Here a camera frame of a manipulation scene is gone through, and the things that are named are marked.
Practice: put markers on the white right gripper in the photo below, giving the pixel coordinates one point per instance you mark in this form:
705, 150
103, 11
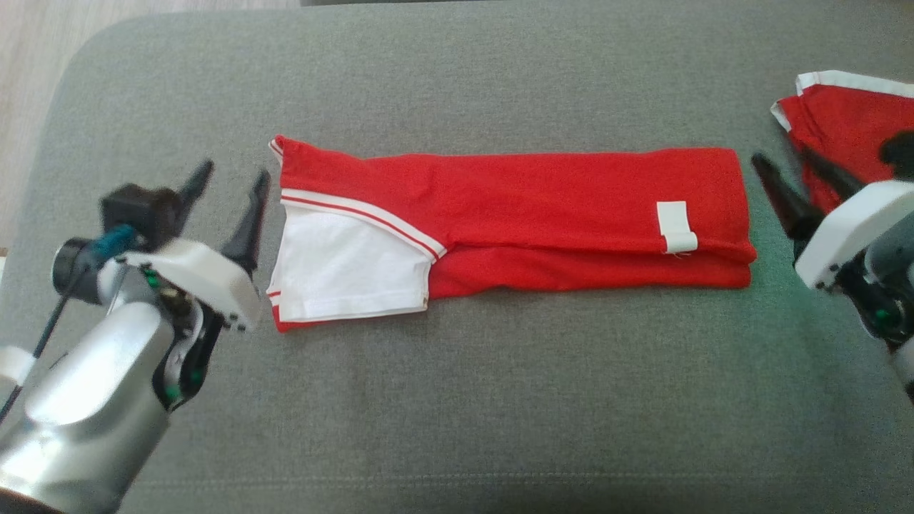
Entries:
857, 228

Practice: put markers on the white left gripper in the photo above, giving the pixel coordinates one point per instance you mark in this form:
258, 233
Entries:
207, 278

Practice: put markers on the red shorts with white stripe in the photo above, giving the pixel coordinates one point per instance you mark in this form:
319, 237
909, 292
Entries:
842, 121

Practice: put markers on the red basketball jersey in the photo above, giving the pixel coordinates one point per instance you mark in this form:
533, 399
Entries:
535, 207

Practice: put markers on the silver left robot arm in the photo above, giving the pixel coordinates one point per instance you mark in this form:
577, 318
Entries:
93, 400

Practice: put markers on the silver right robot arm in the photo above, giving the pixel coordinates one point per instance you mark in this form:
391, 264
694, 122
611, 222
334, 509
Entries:
885, 300

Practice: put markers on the grey fabric sofa ottoman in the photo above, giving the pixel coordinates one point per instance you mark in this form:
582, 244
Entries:
464, 400

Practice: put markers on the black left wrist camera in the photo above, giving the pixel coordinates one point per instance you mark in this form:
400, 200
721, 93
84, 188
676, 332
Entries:
139, 214

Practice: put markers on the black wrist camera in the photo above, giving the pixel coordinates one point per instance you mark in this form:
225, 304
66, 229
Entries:
900, 153
139, 214

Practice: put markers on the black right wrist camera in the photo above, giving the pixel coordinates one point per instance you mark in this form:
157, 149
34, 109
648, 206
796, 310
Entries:
900, 153

